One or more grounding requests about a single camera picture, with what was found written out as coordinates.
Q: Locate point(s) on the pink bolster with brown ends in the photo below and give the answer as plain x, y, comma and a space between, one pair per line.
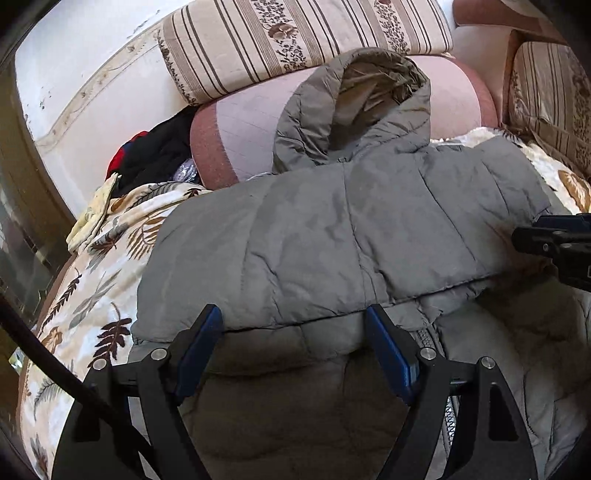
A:
244, 134

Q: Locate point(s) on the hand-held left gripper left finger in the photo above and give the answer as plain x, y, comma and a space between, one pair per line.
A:
203, 353

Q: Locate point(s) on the leaf print fleece blanket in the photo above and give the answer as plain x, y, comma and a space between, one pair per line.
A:
92, 295

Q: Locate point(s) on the pale yellow cloth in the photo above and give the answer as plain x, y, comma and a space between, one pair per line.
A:
92, 217

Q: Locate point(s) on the wooden glass cabinet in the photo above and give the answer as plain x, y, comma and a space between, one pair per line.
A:
27, 221

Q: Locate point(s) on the grey patterned cloth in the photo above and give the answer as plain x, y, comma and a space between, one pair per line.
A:
185, 171

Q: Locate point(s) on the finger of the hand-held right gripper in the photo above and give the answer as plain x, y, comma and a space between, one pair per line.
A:
531, 240
561, 222

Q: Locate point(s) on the brown cushion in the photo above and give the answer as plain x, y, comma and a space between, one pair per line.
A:
485, 14

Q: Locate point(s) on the long striped floral cushion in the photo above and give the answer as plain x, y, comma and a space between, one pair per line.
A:
277, 41

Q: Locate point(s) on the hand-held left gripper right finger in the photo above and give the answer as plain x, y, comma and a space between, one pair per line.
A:
392, 355

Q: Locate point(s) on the red cloth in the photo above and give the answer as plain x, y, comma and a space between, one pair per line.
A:
121, 159

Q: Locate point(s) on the black cloth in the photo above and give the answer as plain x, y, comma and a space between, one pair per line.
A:
157, 147

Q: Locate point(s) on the grey hooded puffer jacket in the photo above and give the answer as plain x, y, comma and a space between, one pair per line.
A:
323, 230

